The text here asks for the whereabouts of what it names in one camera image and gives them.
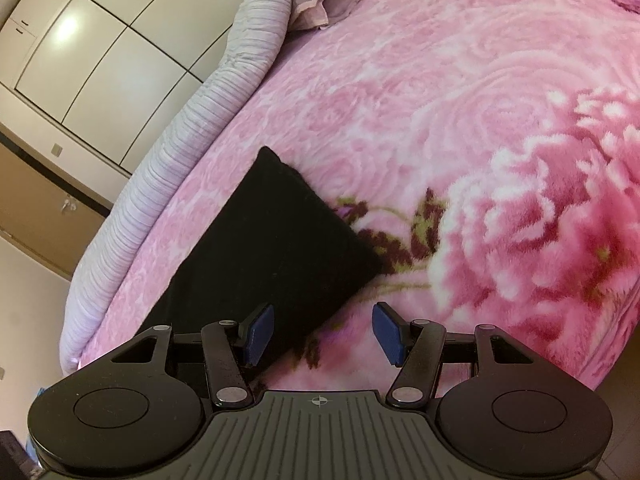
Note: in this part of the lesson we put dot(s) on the pink floral blanket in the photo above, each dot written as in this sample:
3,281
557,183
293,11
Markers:
425,110

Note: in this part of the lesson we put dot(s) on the black buttoned cardigan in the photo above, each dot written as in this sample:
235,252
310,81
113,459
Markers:
270,250

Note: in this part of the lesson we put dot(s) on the white wardrobe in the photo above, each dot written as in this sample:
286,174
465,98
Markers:
110,50

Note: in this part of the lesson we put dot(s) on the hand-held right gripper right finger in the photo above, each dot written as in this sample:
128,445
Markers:
385,332

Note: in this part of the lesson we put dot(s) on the lavender striped quilt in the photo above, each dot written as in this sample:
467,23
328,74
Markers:
190,125

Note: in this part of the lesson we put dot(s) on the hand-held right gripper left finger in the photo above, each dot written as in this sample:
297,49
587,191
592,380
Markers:
260,334

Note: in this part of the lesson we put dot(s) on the brown wooden door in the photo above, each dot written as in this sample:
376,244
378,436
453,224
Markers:
40,215

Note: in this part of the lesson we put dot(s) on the white light switch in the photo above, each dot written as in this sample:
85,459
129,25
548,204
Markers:
56,149

